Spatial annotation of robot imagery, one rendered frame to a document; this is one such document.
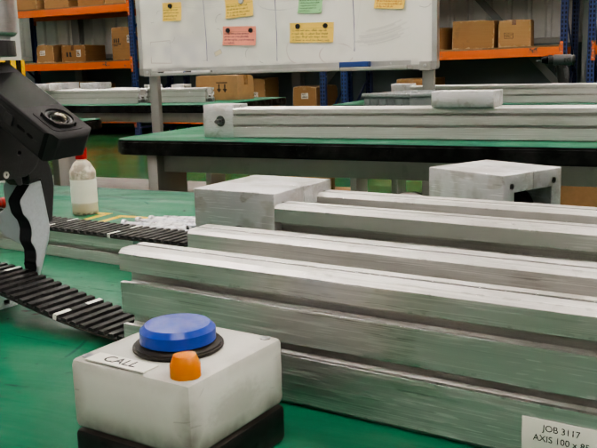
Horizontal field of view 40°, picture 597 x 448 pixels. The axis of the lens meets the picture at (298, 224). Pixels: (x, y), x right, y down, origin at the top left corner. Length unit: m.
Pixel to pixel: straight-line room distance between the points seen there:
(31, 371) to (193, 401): 0.23
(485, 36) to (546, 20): 1.12
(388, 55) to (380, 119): 1.36
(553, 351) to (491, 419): 0.05
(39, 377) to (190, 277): 0.13
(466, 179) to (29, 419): 0.50
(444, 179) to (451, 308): 0.43
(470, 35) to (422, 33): 6.88
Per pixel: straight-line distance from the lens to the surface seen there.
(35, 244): 0.76
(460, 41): 10.43
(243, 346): 0.44
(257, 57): 3.83
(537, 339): 0.45
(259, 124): 2.38
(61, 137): 0.66
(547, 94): 4.00
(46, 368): 0.61
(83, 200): 1.22
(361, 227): 0.68
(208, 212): 0.76
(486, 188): 0.83
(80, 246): 0.95
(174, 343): 0.42
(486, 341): 0.44
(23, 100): 0.69
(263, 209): 0.73
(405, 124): 2.21
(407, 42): 3.55
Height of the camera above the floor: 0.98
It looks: 11 degrees down
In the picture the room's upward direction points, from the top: 2 degrees counter-clockwise
